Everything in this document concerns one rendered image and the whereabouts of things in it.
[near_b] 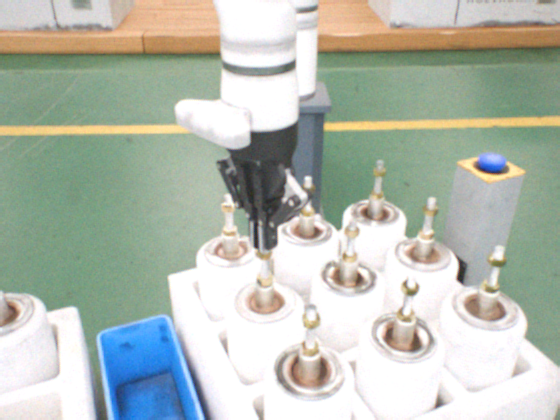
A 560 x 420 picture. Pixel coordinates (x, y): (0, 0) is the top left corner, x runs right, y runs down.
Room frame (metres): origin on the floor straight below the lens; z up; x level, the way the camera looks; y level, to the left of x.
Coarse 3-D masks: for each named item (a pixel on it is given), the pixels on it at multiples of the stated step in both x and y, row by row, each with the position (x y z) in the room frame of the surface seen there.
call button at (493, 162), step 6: (480, 156) 0.75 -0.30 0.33; (486, 156) 0.75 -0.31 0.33; (492, 156) 0.75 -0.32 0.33; (498, 156) 0.75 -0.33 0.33; (480, 162) 0.74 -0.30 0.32; (486, 162) 0.73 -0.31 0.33; (492, 162) 0.73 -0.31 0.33; (498, 162) 0.73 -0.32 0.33; (504, 162) 0.73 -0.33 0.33; (486, 168) 0.74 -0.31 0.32; (492, 168) 0.73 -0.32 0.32; (498, 168) 0.73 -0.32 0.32
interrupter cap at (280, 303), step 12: (252, 288) 0.53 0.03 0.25; (276, 288) 0.53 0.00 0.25; (288, 288) 0.53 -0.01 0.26; (240, 300) 0.51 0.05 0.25; (252, 300) 0.51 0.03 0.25; (276, 300) 0.51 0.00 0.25; (288, 300) 0.51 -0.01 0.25; (240, 312) 0.49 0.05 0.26; (252, 312) 0.49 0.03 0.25; (264, 312) 0.49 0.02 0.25; (276, 312) 0.49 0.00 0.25; (288, 312) 0.49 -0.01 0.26; (264, 324) 0.47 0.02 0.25
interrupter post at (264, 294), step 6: (258, 288) 0.50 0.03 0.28; (264, 288) 0.50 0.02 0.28; (270, 288) 0.50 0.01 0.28; (258, 294) 0.50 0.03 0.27; (264, 294) 0.50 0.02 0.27; (270, 294) 0.50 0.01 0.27; (258, 300) 0.50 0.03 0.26; (264, 300) 0.50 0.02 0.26; (270, 300) 0.50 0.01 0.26; (258, 306) 0.50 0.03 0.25; (264, 306) 0.50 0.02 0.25; (270, 306) 0.50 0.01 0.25
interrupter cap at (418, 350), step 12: (396, 312) 0.49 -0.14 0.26; (372, 324) 0.47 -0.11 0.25; (384, 324) 0.47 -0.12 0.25; (420, 324) 0.47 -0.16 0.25; (372, 336) 0.45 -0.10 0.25; (384, 336) 0.45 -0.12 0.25; (420, 336) 0.45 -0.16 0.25; (432, 336) 0.45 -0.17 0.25; (384, 348) 0.43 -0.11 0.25; (396, 348) 0.43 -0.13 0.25; (408, 348) 0.44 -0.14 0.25; (420, 348) 0.43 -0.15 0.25; (432, 348) 0.43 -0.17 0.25; (396, 360) 0.42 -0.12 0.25; (408, 360) 0.41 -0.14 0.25; (420, 360) 0.42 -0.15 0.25
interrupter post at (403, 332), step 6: (396, 318) 0.45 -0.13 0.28; (414, 318) 0.45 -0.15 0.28; (396, 324) 0.45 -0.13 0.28; (402, 324) 0.44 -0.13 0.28; (408, 324) 0.44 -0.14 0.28; (414, 324) 0.45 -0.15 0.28; (396, 330) 0.45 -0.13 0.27; (402, 330) 0.44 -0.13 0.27; (408, 330) 0.44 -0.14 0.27; (396, 336) 0.45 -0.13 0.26; (402, 336) 0.44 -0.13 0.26; (408, 336) 0.44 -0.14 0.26; (396, 342) 0.44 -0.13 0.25; (402, 342) 0.44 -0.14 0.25; (408, 342) 0.44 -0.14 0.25
